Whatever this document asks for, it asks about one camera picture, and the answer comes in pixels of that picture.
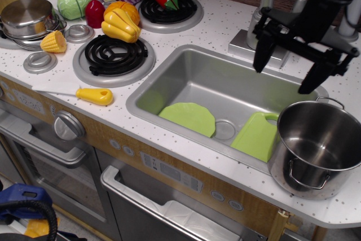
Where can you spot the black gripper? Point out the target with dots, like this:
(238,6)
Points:
(307,33)

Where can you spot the large steel pot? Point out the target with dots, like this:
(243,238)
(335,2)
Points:
(316,148)

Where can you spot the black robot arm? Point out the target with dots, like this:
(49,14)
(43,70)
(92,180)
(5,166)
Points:
(308,34)

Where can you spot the grey toy sink basin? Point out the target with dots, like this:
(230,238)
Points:
(229,88)

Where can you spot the small steel pot upside down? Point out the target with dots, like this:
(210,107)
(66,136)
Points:
(28,22)

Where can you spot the silver toy faucet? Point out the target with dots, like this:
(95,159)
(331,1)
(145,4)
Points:
(244,43)

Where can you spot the grey vertical pole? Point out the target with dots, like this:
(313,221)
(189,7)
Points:
(348,26)

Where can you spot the green plastic cutting board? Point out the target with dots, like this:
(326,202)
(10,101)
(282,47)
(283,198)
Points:
(257,136)

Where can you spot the green plastic plate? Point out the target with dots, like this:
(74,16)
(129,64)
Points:
(191,116)

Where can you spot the rear black stove burner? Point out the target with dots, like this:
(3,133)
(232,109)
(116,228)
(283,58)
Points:
(156,19)

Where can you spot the black stove burner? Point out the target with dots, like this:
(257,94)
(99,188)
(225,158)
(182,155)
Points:
(109,62)
(156,19)

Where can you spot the orange toy pumpkin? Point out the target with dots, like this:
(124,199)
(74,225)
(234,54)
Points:
(130,9)

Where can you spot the yellow toy squash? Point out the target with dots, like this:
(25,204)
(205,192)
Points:
(118,24)

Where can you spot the front black stove burner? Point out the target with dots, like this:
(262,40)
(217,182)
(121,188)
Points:
(109,62)

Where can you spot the dark red toy fruit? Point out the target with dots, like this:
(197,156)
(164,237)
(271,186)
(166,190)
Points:
(94,14)

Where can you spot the toy dishwasher door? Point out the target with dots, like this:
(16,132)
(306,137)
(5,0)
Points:
(147,209)

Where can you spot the grey stove knob upper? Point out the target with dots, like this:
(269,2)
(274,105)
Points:
(79,33)

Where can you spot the grey stove knob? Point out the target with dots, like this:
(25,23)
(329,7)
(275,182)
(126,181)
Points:
(40,62)
(79,33)

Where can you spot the green toy cabbage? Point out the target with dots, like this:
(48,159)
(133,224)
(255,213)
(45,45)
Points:
(72,9)

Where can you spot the silver oven dial knob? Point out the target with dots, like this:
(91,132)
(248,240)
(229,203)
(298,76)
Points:
(67,127)

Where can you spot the yellow toy corn piece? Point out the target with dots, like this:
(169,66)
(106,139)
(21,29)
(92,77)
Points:
(54,42)

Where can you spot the toy oven door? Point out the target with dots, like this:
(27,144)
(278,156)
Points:
(68,171)

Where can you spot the grey stove knob lower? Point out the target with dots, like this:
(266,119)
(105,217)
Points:
(40,62)

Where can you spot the blue clamp device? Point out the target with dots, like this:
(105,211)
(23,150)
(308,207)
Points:
(26,201)

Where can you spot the yellow cloth on floor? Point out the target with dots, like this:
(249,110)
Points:
(37,227)

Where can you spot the toy knife yellow handle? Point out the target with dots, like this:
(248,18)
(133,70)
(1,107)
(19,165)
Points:
(99,96)

